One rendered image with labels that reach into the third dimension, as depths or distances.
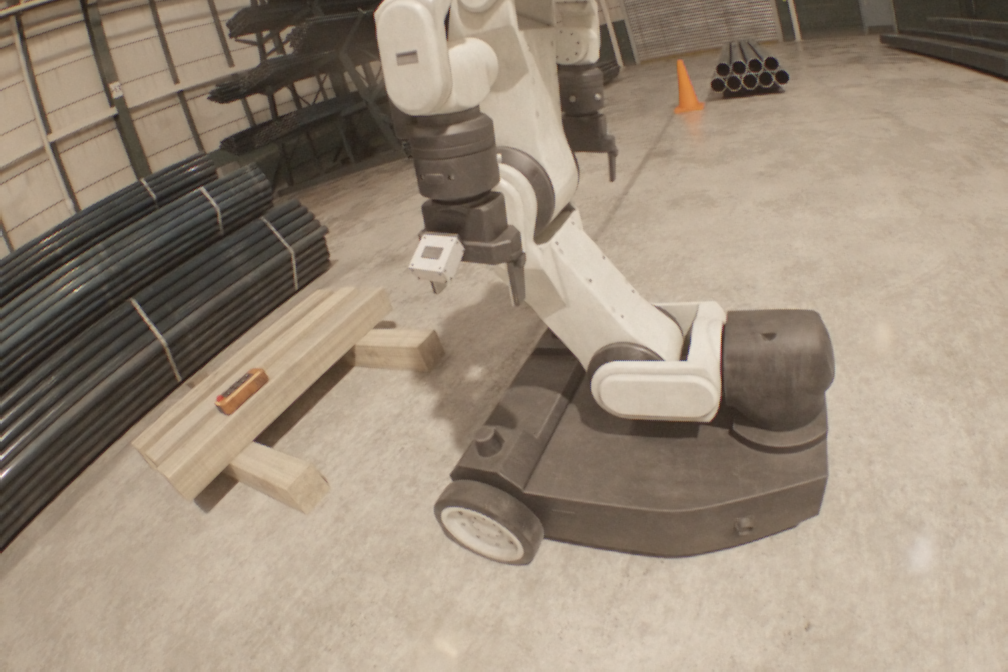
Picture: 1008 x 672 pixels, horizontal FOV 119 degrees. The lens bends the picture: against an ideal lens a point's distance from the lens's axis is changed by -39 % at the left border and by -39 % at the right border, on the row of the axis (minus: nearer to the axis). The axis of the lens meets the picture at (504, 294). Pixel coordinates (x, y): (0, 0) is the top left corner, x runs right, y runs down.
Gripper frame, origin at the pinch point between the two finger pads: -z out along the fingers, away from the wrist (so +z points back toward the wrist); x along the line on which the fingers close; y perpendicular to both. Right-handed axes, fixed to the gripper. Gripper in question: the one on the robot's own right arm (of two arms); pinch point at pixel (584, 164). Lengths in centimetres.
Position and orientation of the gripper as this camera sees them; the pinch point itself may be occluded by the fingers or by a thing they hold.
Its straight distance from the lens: 94.2
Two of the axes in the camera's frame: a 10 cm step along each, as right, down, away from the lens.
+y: -4.3, 5.1, -7.5
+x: -9.0, -1.3, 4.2
